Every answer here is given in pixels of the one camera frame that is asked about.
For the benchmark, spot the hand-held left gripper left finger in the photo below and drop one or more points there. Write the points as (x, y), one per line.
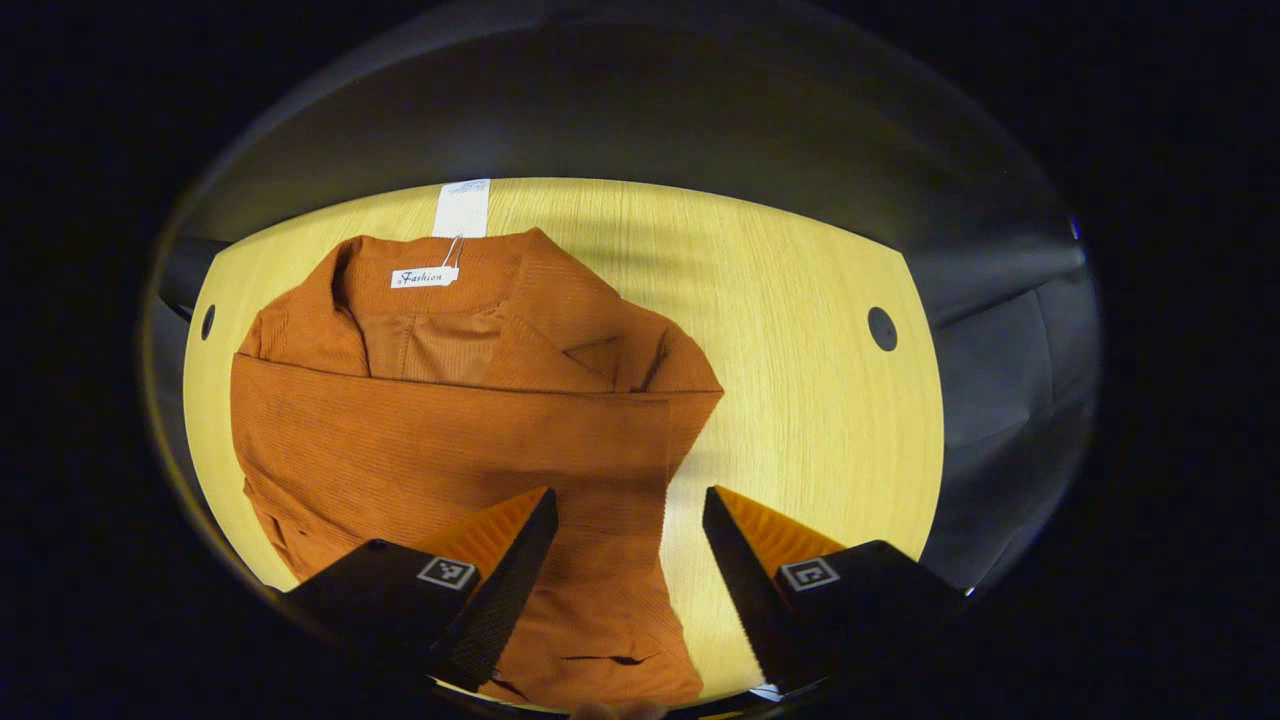
(505, 600)

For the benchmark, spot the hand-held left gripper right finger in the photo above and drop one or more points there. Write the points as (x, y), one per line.
(755, 600)

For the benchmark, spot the orange button jacket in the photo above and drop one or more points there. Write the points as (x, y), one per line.
(400, 440)

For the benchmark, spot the white paper tag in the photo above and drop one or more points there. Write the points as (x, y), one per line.
(462, 208)

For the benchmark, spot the black backdrop cloth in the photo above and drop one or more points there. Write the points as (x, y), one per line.
(640, 110)

